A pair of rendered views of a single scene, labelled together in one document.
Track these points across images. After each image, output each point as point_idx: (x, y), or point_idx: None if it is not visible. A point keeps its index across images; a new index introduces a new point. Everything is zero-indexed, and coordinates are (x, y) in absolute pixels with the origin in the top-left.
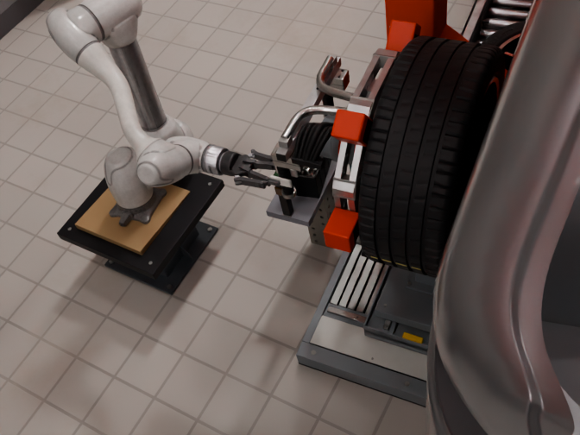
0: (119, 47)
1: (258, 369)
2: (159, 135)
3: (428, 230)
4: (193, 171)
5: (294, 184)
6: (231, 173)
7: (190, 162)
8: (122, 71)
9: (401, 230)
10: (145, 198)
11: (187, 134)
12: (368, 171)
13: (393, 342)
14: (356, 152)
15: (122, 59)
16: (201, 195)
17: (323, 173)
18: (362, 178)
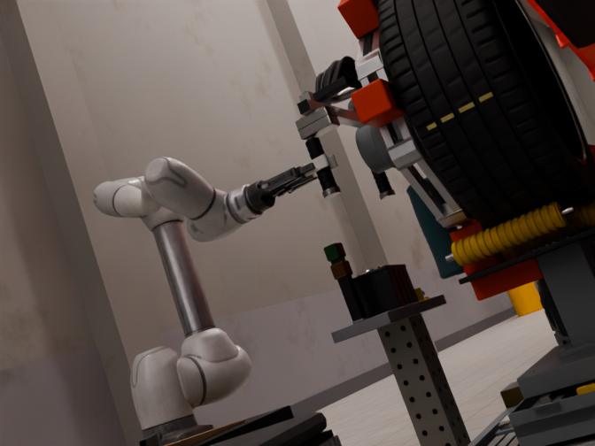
0: (163, 221)
1: None
2: (204, 334)
3: (465, 4)
4: (217, 208)
5: (364, 293)
6: (259, 191)
7: (211, 188)
8: (165, 254)
9: (436, 31)
10: (180, 408)
11: (243, 351)
12: (382, 9)
13: (571, 427)
14: (374, 34)
15: (166, 236)
16: (258, 417)
17: (403, 288)
18: (378, 20)
